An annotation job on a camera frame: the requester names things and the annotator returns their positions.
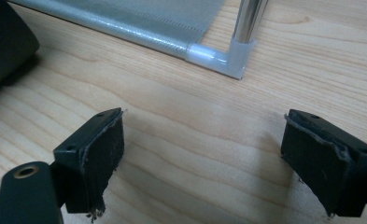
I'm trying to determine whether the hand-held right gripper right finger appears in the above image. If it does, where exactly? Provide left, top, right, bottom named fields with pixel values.
left=280, top=108, right=367, bottom=218

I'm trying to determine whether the clear plastic rack frame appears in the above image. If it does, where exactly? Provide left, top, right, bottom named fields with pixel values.
left=7, top=0, right=270, bottom=80

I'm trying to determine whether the dark rounded object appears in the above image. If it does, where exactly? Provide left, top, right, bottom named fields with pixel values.
left=0, top=0, right=41, bottom=85

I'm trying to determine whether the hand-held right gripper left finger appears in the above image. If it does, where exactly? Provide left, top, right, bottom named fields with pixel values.
left=52, top=107, right=125, bottom=223

